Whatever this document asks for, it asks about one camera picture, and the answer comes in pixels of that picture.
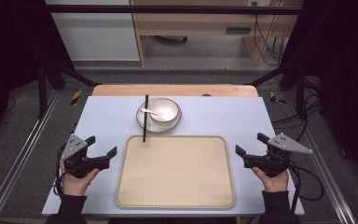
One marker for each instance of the black curtain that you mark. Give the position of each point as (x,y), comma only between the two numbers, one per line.
(345,62)
(9,46)

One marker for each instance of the aluminium rail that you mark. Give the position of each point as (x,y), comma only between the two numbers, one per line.
(18,158)
(329,174)

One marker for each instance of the person's left hand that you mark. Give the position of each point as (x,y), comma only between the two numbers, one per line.
(76,185)

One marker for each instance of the white spoon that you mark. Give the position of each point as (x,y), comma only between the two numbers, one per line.
(146,110)

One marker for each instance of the wooden tray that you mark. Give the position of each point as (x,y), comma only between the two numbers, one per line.
(175,172)

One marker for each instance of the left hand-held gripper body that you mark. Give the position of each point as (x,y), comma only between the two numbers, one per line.
(77,161)

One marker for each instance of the black metal stand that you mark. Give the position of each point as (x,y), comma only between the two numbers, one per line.
(42,93)
(300,93)

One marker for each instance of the person's right hand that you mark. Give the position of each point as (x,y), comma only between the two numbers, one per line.
(273,182)

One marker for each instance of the white cabinet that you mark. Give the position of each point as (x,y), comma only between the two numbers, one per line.
(96,34)

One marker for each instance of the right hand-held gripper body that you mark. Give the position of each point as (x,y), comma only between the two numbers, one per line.
(276,157)

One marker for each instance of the black horizontal frame bar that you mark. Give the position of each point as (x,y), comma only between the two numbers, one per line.
(167,9)

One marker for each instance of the white bowl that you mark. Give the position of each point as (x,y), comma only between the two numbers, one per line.
(166,110)

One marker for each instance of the black chopstick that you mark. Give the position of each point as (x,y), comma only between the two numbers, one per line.
(145,124)

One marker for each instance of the white plate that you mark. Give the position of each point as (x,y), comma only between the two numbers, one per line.
(157,127)

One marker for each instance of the yellow black floor tape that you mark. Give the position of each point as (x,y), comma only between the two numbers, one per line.
(76,97)
(275,98)

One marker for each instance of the wooden table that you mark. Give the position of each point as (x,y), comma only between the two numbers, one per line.
(174,90)

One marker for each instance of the wooden desk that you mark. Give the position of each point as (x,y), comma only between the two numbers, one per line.
(199,21)

